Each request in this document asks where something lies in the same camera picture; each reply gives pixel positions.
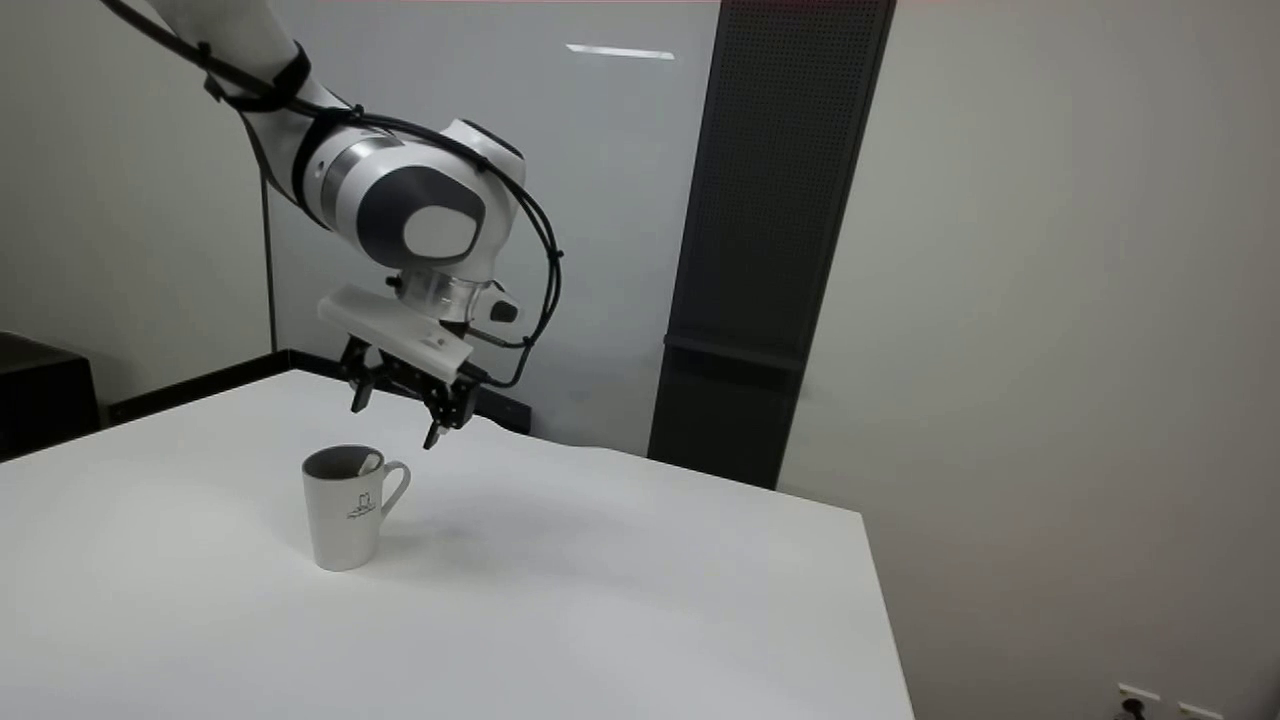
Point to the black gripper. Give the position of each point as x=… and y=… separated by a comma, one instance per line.
x=451, y=400

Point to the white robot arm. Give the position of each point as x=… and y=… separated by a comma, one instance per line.
x=429, y=204

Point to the dark cabinet at left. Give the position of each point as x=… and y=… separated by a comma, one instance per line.
x=45, y=396

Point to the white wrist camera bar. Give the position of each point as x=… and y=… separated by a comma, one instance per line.
x=424, y=330

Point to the dark vertical pillar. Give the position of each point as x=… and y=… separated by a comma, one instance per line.
x=783, y=129

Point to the white ceramic mug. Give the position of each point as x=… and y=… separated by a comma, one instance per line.
x=351, y=494

